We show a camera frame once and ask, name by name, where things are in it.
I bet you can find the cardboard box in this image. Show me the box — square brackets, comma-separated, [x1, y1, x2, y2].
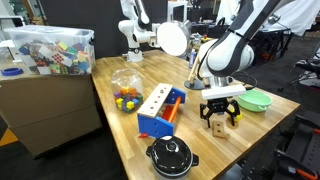
[0, 71, 103, 159]

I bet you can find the yellow lemon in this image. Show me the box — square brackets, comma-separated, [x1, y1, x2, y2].
[227, 105, 244, 123]

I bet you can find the round lamp on wooden stand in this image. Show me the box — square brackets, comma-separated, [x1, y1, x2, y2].
[156, 19, 208, 91]

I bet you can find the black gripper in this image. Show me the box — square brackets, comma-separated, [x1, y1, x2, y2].
[199, 97, 241, 129]

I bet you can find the white background frame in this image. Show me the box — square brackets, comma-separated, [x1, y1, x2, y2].
[167, 0, 189, 23]

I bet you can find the white hanging cloth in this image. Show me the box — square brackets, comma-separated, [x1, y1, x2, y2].
[276, 0, 320, 36]

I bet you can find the black pot with lid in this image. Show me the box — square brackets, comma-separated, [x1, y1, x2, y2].
[145, 134, 200, 179]

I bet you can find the blue and wood toy tool box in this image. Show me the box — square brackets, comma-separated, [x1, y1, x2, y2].
[136, 82, 187, 140]

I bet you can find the wooden block with two holes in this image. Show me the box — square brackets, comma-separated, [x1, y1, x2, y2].
[212, 120, 231, 140]

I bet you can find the black office chair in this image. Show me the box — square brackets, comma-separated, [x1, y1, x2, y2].
[278, 46, 320, 93]

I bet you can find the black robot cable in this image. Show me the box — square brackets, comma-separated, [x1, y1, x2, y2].
[229, 70, 258, 92]

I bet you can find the black equipment cart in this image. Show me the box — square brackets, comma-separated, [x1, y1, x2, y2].
[239, 111, 320, 180]

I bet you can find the clear jar of coloured cubes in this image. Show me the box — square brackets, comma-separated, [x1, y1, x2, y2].
[110, 68, 144, 114]

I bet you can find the blue bottle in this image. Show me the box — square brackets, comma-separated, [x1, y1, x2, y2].
[188, 49, 198, 69]

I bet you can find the mint green bowl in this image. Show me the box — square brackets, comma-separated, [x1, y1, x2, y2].
[234, 89, 274, 113]

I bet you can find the blue ring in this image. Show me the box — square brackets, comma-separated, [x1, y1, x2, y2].
[0, 67, 24, 77]

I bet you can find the clear bin of puzzle cubes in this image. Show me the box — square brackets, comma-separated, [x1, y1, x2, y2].
[3, 24, 97, 76]

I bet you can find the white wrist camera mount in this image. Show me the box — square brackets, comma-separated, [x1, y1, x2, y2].
[201, 83, 247, 101]

